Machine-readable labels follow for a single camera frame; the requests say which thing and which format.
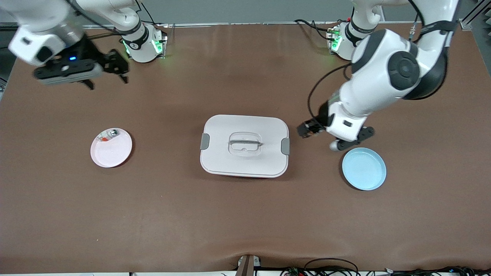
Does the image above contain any black cable loop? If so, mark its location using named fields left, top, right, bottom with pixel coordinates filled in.
left=304, top=258, right=359, bottom=276

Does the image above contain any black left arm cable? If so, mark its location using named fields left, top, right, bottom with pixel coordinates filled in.
left=307, top=63, right=352, bottom=122

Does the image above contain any aluminium frame profile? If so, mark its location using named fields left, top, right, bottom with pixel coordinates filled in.
left=458, top=0, right=491, bottom=31

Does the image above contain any black cable bundle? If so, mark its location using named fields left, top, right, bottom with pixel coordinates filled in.
left=384, top=266, right=491, bottom=276

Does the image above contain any black left base cable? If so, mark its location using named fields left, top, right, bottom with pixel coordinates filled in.
left=294, top=18, right=337, bottom=41

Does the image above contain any pink round plate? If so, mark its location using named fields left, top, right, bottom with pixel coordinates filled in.
left=90, top=128, right=133, bottom=168

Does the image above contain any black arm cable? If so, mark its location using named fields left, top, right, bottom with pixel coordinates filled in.
left=65, top=0, right=127, bottom=37
left=307, top=63, right=352, bottom=122

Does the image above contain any light blue round plate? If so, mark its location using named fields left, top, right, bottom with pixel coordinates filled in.
left=342, top=147, right=387, bottom=191

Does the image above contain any white lunch box with lid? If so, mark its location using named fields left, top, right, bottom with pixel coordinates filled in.
left=200, top=114, right=290, bottom=179

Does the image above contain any metal table edge bracket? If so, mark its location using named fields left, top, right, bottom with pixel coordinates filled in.
left=236, top=255, right=262, bottom=276

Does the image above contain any black right base cable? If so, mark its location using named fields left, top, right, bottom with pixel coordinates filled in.
left=134, top=0, right=169, bottom=27

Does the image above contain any black base cable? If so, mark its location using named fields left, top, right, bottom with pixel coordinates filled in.
left=294, top=18, right=337, bottom=41
left=134, top=0, right=169, bottom=27

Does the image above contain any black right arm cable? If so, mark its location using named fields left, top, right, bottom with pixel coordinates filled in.
left=65, top=0, right=127, bottom=37

